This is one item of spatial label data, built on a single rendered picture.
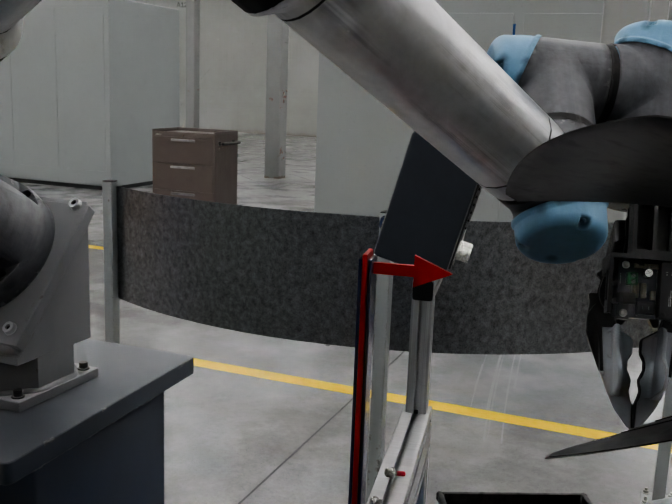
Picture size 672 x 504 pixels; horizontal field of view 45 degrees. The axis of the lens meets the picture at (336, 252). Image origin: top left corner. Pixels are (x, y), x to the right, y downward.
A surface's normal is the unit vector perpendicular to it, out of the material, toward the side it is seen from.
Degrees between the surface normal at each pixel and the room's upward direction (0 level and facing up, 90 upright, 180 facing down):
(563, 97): 48
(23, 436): 0
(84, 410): 0
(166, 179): 90
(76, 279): 90
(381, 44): 124
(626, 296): 73
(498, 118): 103
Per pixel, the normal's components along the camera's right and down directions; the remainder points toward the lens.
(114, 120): 0.93, 0.11
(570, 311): 0.25, 0.20
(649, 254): -0.20, -0.11
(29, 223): 0.84, -0.28
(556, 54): 0.07, -0.52
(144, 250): -0.64, 0.13
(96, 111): -0.37, 0.17
